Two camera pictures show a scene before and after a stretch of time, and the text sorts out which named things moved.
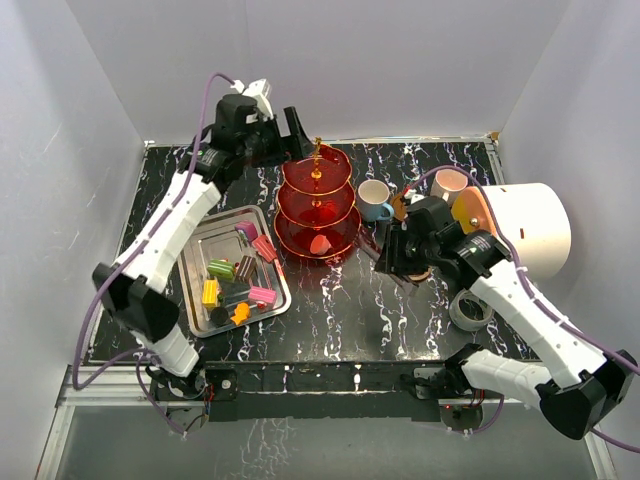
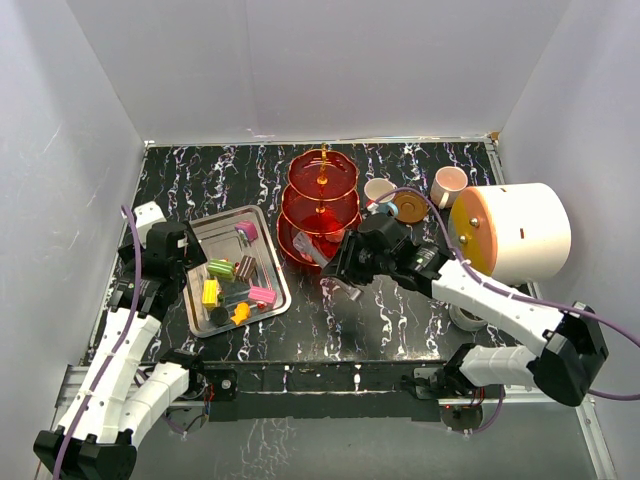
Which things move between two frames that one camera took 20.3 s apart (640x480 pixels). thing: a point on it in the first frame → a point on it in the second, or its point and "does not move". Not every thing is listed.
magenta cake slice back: x=249 y=228 does not move
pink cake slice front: x=265 y=294 does not move
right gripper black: x=391 y=259 → x=343 y=267
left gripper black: x=294 y=147 → x=193 y=255
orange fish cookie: x=242 y=312 does not move
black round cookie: x=219 y=316 does not move
